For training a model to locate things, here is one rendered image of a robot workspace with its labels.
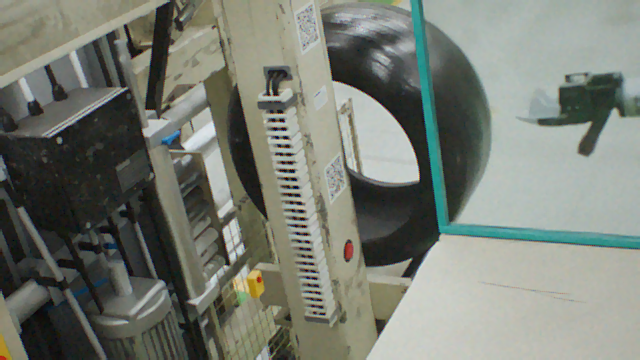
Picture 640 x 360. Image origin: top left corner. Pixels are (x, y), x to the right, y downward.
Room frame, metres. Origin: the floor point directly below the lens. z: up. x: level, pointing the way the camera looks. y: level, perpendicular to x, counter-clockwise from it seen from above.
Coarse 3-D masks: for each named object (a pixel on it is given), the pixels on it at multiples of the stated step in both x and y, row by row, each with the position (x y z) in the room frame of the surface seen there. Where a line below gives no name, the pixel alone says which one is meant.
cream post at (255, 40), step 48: (240, 0) 1.39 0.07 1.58; (288, 0) 1.36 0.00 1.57; (240, 48) 1.40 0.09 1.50; (288, 48) 1.35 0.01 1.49; (240, 96) 1.41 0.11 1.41; (336, 144) 1.43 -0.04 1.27; (288, 240) 1.39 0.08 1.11; (336, 240) 1.37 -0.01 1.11; (288, 288) 1.40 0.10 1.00; (336, 288) 1.35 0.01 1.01; (336, 336) 1.36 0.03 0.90
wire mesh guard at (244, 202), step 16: (352, 112) 2.41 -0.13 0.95; (352, 128) 2.40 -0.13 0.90; (352, 160) 2.37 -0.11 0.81; (240, 208) 1.81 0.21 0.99; (224, 224) 1.75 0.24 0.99; (240, 240) 1.80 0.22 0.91; (240, 256) 1.79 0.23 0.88; (272, 256) 1.90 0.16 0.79; (224, 272) 1.72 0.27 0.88; (224, 304) 1.69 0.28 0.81; (256, 304) 1.80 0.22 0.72; (208, 320) 1.64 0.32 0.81; (256, 336) 1.77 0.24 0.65; (224, 352) 1.64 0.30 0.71; (256, 352) 1.76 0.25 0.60
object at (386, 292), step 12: (264, 264) 1.60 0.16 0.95; (276, 264) 1.59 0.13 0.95; (264, 276) 1.58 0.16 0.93; (276, 276) 1.57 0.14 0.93; (372, 276) 1.47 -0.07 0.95; (384, 276) 1.46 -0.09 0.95; (264, 288) 1.59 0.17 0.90; (276, 288) 1.57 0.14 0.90; (372, 288) 1.45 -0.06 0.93; (384, 288) 1.44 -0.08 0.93; (396, 288) 1.43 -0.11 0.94; (408, 288) 1.41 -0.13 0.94; (264, 300) 1.59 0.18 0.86; (276, 300) 1.57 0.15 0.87; (372, 300) 1.46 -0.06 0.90; (384, 300) 1.44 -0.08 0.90; (396, 300) 1.43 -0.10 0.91; (384, 312) 1.44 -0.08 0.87
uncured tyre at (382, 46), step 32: (352, 32) 1.58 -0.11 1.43; (384, 32) 1.59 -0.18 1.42; (352, 64) 1.53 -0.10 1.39; (384, 64) 1.52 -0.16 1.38; (416, 64) 1.52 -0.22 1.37; (384, 96) 1.50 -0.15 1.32; (416, 96) 1.48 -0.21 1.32; (416, 128) 1.47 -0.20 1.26; (416, 160) 1.47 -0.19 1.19; (256, 192) 1.67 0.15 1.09; (352, 192) 1.85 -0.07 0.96; (384, 192) 1.81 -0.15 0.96; (416, 192) 1.77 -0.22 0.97; (384, 224) 1.75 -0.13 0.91; (416, 224) 1.49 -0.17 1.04; (384, 256) 1.53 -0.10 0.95
